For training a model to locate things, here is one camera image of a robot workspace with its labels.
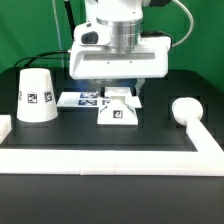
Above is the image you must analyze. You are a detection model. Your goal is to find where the white lamp shade cone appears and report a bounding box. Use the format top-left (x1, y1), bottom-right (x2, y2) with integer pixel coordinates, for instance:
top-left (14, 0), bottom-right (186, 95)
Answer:
top-left (17, 68), bottom-right (58, 123)

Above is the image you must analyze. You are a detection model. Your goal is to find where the white U-shaped fence frame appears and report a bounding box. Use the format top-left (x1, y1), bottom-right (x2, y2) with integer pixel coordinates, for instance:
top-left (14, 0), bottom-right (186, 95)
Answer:
top-left (0, 114), bottom-right (224, 177)

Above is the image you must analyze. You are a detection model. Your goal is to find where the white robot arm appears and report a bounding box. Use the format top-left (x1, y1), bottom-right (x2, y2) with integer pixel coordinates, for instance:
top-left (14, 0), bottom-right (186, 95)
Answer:
top-left (69, 0), bottom-right (171, 79)

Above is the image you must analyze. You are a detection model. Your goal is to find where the black cable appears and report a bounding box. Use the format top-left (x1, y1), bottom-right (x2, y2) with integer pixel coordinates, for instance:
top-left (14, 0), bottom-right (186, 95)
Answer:
top-left (13, 0), bottom-right (81, 68)

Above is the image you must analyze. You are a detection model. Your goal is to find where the white lamp bulb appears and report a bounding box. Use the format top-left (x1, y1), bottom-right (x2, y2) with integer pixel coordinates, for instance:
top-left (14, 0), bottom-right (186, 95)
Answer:
top-left (172, 97), bottom-right (203, 126)

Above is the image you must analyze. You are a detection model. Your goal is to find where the white lamp base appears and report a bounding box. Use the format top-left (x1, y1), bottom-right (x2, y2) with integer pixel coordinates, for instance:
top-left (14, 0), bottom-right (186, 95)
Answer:
top-left (97, 87), bottom-right (141, 125)

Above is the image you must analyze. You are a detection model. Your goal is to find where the white marker tag sheet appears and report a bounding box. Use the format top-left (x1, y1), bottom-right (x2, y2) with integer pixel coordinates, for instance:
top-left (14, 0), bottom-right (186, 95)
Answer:
top-left (57, 92), bottom-right (110, 108)

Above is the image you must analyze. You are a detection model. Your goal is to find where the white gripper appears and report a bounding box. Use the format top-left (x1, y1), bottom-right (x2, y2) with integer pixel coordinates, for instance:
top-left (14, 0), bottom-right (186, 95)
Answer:
top-left (69, 22), bottom-right (171, 79)

